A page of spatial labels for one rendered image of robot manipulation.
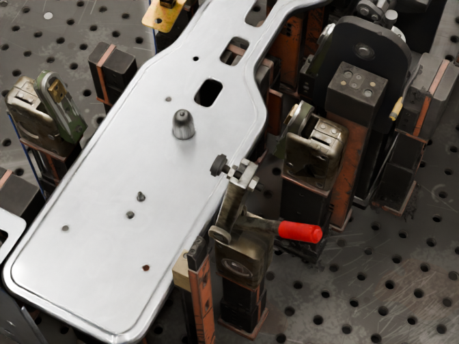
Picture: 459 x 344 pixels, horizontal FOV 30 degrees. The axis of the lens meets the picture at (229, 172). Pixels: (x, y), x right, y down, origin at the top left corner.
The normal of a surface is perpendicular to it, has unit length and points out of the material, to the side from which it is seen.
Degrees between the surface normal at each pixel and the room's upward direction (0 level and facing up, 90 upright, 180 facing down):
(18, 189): 0
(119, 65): 0
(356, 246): 0
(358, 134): 90
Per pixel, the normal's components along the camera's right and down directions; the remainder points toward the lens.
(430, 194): -0.01, -0.47
